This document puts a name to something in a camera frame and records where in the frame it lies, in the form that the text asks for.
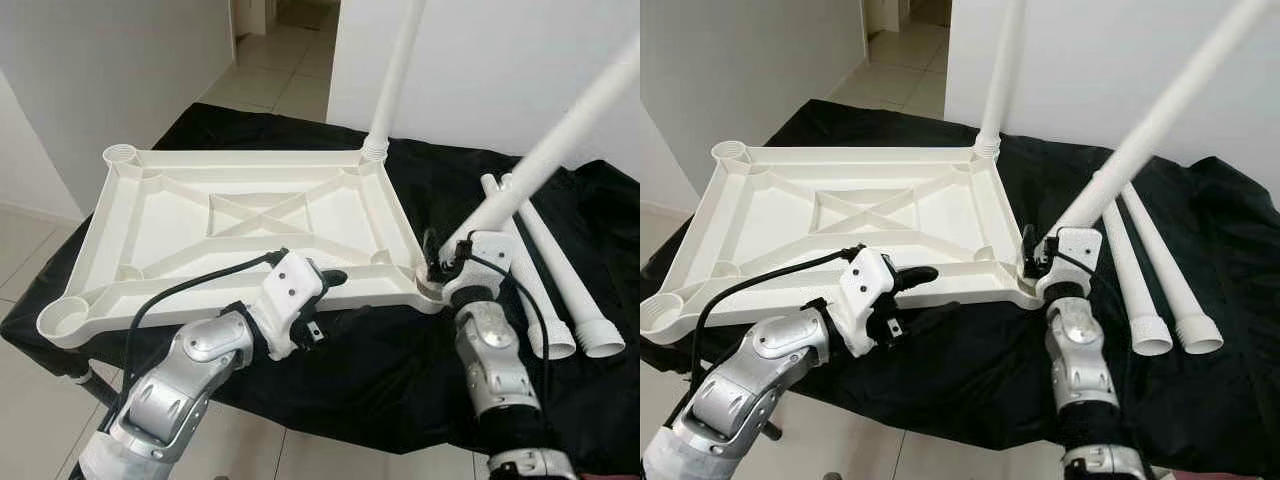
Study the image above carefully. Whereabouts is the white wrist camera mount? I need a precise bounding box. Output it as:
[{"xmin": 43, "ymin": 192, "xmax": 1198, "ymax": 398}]
[
  {"xmin": 1040, "ymin": 227, "xmax": 1103, "ymax": 301},
  {"xmin": 262, "ymin": 250, "xmax": 329, "ymax": 361},
  {"xmin": 838, "ymin": 248, "xmax": 906, "ymax": 358},
  {"xmin": 443, "ymin": 230, "xmax": 516, "ymax": 306}
]

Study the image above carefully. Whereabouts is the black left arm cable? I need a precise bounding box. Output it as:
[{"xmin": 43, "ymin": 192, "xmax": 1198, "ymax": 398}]
[
  {"xmin": 125, "ymin": 248, "xmax": 291, "ymax": 401},
  {"xmin": 690, "ymin": 243, "xmax": 866, "ymax": 391}
]

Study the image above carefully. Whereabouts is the white plastic table top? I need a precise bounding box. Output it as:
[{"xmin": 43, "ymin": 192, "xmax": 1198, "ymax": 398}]
[
  {"xmin": 640, "ymin": 140, "xmax": 1049, "ymax": 346},
  {"xmin": 35, "ymin": 143, "xmax": 446, "ymax": 351}
]

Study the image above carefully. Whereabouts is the white plastic table leg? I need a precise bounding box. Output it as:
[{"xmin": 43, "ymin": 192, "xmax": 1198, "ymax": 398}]
[
  {"xmin": 438, "ymin": 33, "xmax": 641, "ymax": 263},
  {"xmin": 1118, "ymin": 180, "xmax": 1225, "ymax": 356},
  {"xmin": 1098, "ymin": 180, "xmax": 1175, "ymax": 358},
  {"xmin": 975, "ymin": 0, "xmax": 1028, "ymax": 161},
  {"xmin": 360, "ymin": 0, "xmax": 428, "ymax": 166},
  {"xmin": 480, "ymin": 173, "xmax": 578, "ymax": 361},
  {"xmin": 498, "ymin": 172, "xmax": 627, "ymax": 359},
  {"xmin": 1045, "ymin": 0, "xmax": 1276, "ymax": 241}
]

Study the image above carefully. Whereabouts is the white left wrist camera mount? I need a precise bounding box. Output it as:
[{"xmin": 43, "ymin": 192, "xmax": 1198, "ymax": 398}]
[
  {"xmin": 262, "ymin": 250, "xmax": 329, "ymax": 361},
  {"xmin": 838, "ymin": 248, "xmax": 906, "ymax": 358}
]

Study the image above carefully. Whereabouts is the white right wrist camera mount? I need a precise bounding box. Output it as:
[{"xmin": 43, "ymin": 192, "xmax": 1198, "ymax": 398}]
[
  {"xmin": 1040, "ymin": 227, "xmax": 1103, "ymax": 301},
  {"xmin": 443, "ymin": 230, "xmax": 516, "ymax": 306}
]

